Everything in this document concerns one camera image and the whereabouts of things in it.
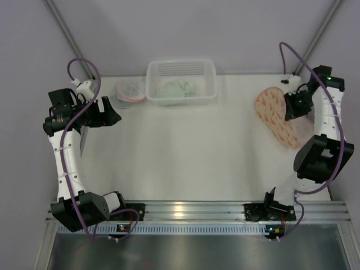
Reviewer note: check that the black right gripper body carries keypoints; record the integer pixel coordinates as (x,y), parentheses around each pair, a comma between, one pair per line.
(292,105)

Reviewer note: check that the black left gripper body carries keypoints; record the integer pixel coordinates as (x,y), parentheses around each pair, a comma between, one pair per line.
(98,113)

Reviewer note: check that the peach patterned laundry bag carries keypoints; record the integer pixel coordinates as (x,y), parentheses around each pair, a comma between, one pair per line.
(270,108)

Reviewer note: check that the white mesh pink-trimmed laundry bag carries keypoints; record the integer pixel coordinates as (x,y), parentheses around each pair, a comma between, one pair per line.
(129,92)

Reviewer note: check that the light green garment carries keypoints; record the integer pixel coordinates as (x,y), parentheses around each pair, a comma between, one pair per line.
(177,89)

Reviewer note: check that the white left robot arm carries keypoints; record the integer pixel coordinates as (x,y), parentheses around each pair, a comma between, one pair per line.
(76,206)

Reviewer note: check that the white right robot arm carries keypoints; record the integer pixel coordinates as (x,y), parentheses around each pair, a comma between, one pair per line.
(324,154)

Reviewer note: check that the white plastic basket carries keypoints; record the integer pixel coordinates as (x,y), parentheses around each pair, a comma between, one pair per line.
(190,81)

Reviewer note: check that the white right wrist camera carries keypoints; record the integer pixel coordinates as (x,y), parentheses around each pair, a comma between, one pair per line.
(290,83)

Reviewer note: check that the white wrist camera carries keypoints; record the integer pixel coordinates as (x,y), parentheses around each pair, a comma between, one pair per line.
(86,88)
(290,83)

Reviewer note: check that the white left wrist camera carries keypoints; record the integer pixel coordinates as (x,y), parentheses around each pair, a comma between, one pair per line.
(86,88)

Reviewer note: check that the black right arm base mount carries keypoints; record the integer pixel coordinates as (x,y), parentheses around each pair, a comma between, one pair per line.
(269,210)

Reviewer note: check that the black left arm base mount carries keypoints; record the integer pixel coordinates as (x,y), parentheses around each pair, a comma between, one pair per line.
(129,212)

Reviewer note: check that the aluminium frame rail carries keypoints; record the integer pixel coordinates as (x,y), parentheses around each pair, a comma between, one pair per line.
(315,212)

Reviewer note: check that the white slotted cable duct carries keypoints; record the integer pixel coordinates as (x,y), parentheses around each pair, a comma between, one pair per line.
(184,229)

